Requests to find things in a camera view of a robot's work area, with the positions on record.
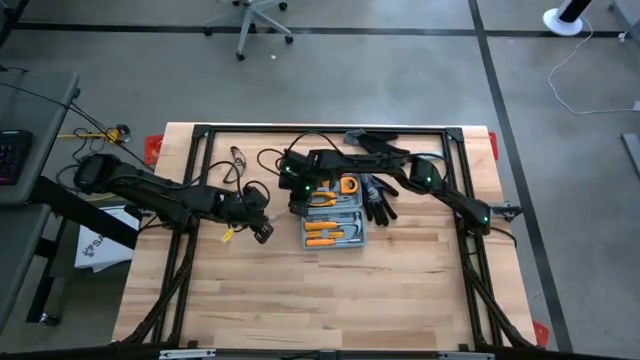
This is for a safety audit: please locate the white round stand base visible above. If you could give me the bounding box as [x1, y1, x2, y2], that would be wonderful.
[541, 0, 596, 37]

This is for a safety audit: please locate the grey desk leg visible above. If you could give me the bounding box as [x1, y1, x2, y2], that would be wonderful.
[607, 0, 640, 44]

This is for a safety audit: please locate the shiny clear object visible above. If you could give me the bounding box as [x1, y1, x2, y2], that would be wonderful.
[222, 145, 247, 185]

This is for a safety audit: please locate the silver metal bracket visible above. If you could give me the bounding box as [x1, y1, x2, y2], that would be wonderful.
[438, 351, 496, 360]
[158, 348, 217, 360]

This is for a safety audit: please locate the grey plastic tool case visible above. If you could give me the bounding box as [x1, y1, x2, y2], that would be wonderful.
[299, 172, 369, 250]

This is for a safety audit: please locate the black keyboard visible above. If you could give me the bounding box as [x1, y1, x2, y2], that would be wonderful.
[0, 129, 33, 187]

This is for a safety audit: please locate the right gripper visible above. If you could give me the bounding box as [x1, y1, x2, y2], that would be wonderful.
[289, 174, 326, 217]

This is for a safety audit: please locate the white floor cable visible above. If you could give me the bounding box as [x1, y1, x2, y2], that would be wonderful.
[546, 17, 640, 116]

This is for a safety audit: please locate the white printed carton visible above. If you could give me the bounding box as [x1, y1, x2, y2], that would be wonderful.
[73, 205, 140, 275]

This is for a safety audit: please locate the black desk cable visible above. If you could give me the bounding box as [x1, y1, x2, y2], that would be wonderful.
[0, 64, 139, 161]

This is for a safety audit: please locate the black desk leg with caster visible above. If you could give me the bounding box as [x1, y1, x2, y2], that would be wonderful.
[24, 214, 71, 329]

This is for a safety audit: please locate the yellow cable plug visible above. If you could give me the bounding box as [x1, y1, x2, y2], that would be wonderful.
[56, 124, 132, 147]

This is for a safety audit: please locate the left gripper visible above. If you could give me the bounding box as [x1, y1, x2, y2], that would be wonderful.
[227, 192, 276, 226]

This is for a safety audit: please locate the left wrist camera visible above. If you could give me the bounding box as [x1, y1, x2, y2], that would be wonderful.
[252, 222, 275, 245]

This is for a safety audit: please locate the black right camera cable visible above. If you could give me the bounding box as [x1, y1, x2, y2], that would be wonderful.
[256, 130, 346, 179]

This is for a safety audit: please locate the black table frame rail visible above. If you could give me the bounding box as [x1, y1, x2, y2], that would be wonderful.
[119, 123, 536, 351]

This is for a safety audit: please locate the grey floor foot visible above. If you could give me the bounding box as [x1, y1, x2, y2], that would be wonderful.
[619, 132, 640, 179]

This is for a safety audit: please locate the black camera cable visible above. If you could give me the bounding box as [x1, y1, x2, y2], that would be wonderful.
[256, 130, 346, 179]
[199, 159, 274, 201]

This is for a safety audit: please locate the green and black handled tool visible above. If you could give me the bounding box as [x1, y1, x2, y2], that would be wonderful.
[360, 173, 401, 227]

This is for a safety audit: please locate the grey mesh office chair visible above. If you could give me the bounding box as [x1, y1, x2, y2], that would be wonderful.
[202, 0, 295, 62]

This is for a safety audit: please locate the black diagonal bar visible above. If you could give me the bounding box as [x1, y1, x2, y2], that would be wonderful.
[27, 175, 140, 251]

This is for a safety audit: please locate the grey desk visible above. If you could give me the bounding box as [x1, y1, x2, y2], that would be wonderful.
[0, 202, 54, 331]
[0, 69, 80, 206]

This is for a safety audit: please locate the black left camera cable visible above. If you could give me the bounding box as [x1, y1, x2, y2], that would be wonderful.
[199, 159, 274, 201]

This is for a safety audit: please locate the wooden handled hammer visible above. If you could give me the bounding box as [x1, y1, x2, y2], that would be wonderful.
[304, 211, 367, 235]

